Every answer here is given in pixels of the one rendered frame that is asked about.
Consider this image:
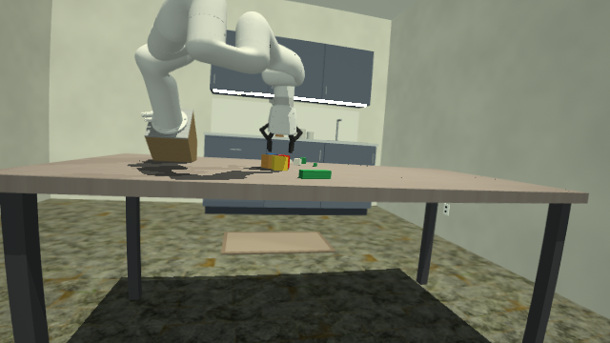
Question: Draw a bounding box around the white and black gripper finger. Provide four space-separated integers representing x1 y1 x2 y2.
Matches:
288 127 303 153
259 123 274 151

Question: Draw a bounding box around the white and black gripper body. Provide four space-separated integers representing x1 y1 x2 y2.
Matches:
268 105 296 135

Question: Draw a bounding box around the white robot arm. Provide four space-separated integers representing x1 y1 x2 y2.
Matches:
134 0 305 134

